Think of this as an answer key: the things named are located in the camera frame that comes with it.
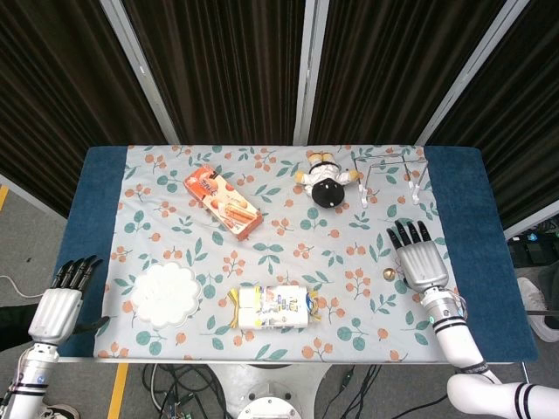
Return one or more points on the black floor equipment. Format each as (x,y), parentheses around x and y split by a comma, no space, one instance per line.
(535,249)

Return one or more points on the white flower-shaped plate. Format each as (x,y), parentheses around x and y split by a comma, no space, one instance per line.
(166,294)

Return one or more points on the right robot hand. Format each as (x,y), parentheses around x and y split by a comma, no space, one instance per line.
(423,266)

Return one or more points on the black and white sneaker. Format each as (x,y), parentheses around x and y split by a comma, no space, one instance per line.
(61,412)

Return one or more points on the plush doll with black hair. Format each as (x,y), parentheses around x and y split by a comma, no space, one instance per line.
(327,187)

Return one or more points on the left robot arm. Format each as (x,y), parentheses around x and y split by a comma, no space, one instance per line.
(30,375)

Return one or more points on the blue table mat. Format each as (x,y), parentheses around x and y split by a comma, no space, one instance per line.
(96,196)

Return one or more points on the dark pleated partition panel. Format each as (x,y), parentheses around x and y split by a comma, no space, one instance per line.
(218,70)
(384,70)
(57,96)
(515,113)

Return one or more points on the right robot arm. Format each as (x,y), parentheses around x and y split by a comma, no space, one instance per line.
(458,340)

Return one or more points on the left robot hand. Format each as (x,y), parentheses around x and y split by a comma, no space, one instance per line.
(54,314)

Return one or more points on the white shoe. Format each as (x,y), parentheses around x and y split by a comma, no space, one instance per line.
(535,305)

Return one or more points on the plastic pack of white rolls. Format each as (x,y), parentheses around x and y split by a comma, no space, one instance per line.
(275,307)

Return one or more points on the floral tablecloth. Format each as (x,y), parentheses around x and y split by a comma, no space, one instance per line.
(284,253)

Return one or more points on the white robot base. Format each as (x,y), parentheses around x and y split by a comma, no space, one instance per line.
(275,393)

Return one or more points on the small gold bell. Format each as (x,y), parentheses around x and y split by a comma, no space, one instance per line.
(388,273)

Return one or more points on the orange biscuit box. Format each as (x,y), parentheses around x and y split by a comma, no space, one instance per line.
(220,201)

